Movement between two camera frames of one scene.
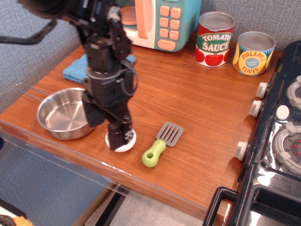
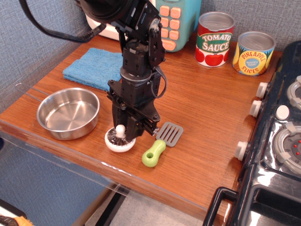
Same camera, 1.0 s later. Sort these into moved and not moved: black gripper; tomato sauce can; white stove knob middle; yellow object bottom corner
Moved: black gripper
Not moved: tomato sauce can; yellow object bottom corner; white stove knob middle
